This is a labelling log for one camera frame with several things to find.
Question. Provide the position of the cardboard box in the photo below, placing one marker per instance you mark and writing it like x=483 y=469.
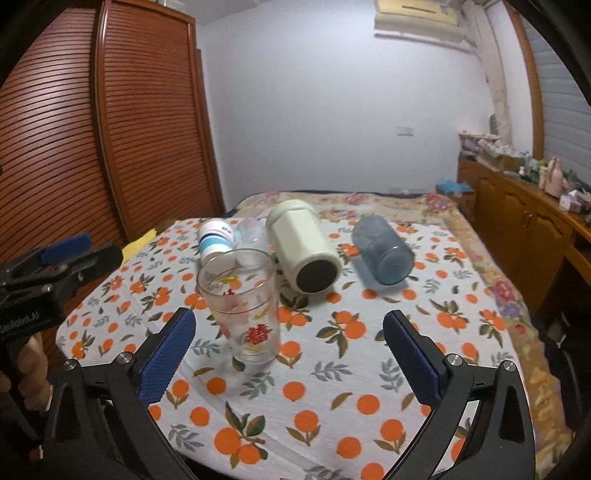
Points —
x=503 y=159

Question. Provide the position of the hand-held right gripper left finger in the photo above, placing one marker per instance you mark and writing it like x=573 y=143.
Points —
x=162 y=357

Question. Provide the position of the yellow cloth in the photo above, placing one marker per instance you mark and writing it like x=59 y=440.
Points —
x=138 y=244

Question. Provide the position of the blue translucent cup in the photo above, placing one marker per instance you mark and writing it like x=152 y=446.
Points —
x=381 y=249

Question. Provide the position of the orange fruit print tablecloth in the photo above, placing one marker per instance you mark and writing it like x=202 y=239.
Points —
x=323 y=406

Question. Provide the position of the blue plastic bag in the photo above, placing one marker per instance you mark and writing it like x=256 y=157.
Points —
x=455 y=186

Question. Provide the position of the person's left hand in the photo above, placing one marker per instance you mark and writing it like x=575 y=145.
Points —
x=31 y=357

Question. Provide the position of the grey roller blind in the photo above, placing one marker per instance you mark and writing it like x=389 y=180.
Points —
x=563 y=101

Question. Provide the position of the white air conditioner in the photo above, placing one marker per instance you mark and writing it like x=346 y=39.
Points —
x=418 y=23

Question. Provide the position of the clear glass cup red print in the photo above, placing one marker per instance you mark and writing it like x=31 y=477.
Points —
x=244 y=309

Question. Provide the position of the floral blanket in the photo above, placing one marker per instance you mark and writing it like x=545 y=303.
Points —
x=498 y=286

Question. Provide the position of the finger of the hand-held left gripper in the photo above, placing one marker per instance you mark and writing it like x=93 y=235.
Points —
x=94 y=261
x=64 y=247

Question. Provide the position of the clear plastic cup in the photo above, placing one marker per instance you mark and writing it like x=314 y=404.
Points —
x=249 y=235

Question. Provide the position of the wooden louvred wardrobe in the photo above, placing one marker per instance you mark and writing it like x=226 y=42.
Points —
x=106 y=138

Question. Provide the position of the white cup blue stripes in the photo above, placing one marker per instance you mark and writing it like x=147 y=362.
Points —
x=214 y=240

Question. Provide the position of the pink figurine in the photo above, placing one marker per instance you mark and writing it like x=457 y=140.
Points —
x=555 y=177

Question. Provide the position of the white wall socket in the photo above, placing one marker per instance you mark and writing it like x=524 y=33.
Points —
x=406 y=131

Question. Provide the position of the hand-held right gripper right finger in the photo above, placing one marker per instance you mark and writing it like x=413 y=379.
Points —
x=413 y=357

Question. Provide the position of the white wrapped wall pipe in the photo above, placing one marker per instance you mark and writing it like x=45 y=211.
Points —
x=496 y=92

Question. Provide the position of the wooden sideboard cabinet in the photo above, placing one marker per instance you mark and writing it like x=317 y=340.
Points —
x=517 y=221

